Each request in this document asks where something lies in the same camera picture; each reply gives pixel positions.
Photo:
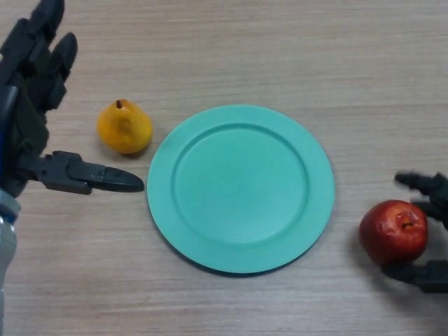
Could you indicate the green round plate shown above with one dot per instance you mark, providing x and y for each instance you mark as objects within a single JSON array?
[{"x": 241, "y": 192}]

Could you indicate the red apple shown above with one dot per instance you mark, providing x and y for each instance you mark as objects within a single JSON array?
[{"x": 392, "y": 234}]

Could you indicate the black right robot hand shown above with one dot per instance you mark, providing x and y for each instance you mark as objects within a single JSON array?
[{"x": 437, "y": 206}]

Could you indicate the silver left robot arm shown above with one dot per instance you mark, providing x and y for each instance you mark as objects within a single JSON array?
[{"x": 6, "y": 245}]

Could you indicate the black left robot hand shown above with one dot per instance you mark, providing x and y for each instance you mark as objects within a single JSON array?
[{"x": 28, "y": 122}]

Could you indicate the yellow pear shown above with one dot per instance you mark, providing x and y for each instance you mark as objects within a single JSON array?
[{"x": 124, "y": 129}]

